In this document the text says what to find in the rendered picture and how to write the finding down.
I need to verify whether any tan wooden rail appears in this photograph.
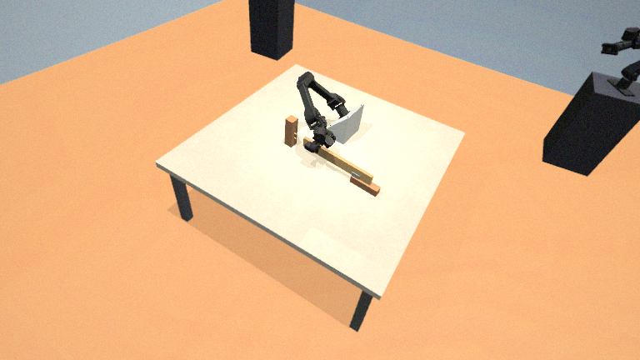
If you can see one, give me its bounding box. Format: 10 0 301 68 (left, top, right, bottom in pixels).
303 137 373 186

